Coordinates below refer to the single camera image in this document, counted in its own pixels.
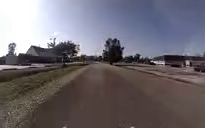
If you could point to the tall dark tree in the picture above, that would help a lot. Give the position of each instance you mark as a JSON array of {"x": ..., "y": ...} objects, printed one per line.
[{"x": 113, "y": 51}]

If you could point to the row of distant trees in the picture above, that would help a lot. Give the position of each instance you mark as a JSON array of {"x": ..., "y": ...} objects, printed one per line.
[{"x": 136, "y": 58}]

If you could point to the broad leafy tree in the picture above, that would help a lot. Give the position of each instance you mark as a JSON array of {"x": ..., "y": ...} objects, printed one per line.
[{"x": 68, "y": 48}]

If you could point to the grey asphalt road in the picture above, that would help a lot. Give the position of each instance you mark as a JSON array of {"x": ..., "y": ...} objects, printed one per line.
[{"x": 116, "y": 100}]

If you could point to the white vehicle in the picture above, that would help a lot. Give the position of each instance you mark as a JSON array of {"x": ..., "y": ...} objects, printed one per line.
[{"x": 157, "y": 62}]

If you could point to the house with dark roof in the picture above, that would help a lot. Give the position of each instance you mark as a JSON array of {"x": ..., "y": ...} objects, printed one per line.
[{"x": 40, "y": 52}]

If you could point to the long low building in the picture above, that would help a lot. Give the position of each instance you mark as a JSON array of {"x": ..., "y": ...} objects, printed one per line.
[{"x": 176, "y": 59}]

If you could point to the pale gravel strip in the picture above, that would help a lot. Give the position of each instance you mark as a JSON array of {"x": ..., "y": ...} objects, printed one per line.
[{"x": 26, "y": 103}]

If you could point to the pale paved lot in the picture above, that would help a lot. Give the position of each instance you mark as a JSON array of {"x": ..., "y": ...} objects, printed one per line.
[{"x": 190, "y": 76}]

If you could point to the small slim tree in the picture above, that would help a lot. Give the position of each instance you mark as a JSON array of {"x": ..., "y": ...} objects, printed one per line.
[{"x": 12, "y": 48}]

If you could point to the dry grass verge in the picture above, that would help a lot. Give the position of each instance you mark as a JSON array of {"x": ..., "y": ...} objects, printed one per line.
[{"x": 10, "y": 88}]

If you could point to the dark vehicle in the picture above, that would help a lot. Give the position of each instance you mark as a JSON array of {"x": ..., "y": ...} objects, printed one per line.
[{"x": 201, "y": 68}]

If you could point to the pale side road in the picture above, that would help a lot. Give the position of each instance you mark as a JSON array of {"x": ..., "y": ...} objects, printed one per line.
[{"x": 3, "y": 67}]

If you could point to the sign post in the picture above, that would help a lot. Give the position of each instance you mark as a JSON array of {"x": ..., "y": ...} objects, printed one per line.
[{"x": 63, "y": 61}]

